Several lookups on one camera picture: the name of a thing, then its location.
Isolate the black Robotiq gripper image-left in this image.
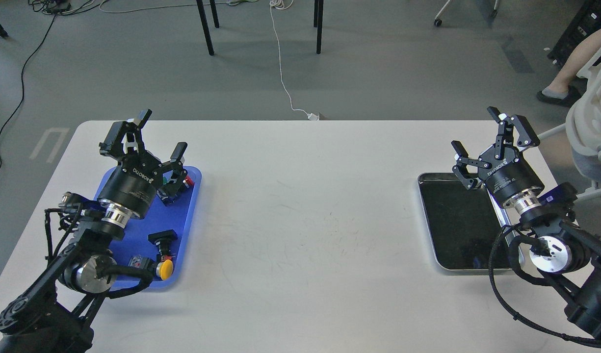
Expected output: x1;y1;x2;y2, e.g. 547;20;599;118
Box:
98;109;188;219

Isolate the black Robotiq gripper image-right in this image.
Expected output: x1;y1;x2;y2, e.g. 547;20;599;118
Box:
451;106;544;206

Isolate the blue plastic tray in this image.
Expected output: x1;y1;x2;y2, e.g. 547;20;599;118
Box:
64;165;203;291

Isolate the silver metal tray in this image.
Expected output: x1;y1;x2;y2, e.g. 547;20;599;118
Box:
417;173;514;275

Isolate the seated person leg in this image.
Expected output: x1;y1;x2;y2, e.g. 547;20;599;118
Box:
536;29;601;107

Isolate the chair caster base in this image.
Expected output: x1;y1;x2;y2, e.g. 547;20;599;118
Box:
433;0;503;27

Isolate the black table leg left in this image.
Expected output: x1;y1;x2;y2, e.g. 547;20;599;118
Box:
196;0;220;56

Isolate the black table leg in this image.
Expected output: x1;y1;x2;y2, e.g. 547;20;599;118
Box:
313;0;324;54
196;0;220;56

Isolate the black equipment case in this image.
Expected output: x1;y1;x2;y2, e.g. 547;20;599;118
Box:
547;0;601;67

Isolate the black table leg right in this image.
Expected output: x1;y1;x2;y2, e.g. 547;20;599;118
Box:
313;0;324;54

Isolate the red push button switch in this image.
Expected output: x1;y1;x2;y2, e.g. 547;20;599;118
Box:
177;175;195;194

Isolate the black push button switch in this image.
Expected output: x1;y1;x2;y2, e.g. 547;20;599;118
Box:
148;229;178;262

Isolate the yellow push button switch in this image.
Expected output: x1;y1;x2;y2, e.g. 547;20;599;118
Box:
141;258;173;281

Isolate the black cable on floor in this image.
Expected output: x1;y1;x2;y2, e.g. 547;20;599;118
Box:
0;0;70;186

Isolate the white cable on floor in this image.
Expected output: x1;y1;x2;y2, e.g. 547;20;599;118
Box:
269;0;320;121

